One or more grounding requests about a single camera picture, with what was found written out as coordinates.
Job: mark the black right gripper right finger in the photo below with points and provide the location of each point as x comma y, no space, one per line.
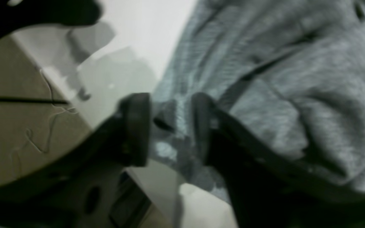
266,190

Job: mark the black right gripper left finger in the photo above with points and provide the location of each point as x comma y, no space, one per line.
78,190

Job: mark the grey T-shirt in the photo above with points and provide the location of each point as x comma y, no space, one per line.
291,71

